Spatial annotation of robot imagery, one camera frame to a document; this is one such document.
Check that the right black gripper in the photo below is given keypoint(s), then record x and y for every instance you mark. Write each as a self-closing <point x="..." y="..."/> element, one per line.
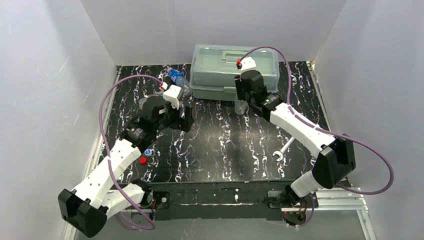
<point x="243" y="94"/>

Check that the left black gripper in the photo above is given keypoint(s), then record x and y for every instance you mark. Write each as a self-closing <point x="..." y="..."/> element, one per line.
<point x="185" y="117"/>

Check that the clear unlabelled plastic bottle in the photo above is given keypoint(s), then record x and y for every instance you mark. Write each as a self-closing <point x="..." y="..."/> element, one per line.
<point x="240" y="106"/>

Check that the blue white bottle cap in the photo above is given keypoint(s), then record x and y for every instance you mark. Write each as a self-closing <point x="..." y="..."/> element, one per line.
<point x="148" y="152"/>

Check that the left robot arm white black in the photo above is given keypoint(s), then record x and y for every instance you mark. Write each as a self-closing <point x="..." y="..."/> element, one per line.
<point x="89" y="205"/>

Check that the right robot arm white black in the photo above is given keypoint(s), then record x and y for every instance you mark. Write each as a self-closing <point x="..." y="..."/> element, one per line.
<point x="334" y="156"/>

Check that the blue label plastic bottle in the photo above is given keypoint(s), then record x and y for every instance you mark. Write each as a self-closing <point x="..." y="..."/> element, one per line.
<point x="178" y="79"/>

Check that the red bottle cap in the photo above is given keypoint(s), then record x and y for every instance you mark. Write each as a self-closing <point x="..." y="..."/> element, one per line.
<point x="143" y="160"/>

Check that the translucent plastic storage box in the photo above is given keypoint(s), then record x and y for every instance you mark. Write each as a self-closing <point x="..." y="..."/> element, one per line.
<point x="213" y="70"/>

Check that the silver open-end wrench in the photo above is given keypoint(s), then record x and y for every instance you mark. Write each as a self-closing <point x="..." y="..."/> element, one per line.
<point x="278" y="155"/>

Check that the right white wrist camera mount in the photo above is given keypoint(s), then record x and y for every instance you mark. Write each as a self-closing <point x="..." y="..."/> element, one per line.
<point x="246" y="64"/>

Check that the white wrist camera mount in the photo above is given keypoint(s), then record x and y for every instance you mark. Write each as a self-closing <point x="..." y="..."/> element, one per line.
<point x="246" y="64"/>
<point x="172" y="93"/>

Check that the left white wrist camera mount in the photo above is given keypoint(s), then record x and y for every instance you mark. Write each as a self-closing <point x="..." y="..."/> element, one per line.
<point x="172" y="93"/>

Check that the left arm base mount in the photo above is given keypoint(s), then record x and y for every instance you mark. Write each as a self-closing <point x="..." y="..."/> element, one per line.
<point x="156" y="200"/>

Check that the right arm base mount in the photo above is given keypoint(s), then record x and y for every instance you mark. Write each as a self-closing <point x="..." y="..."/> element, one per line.
<point x="297" y="212"/>

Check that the aluminium frame rail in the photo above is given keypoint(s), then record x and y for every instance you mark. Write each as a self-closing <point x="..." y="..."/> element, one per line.
<point x="231" y="201"/>

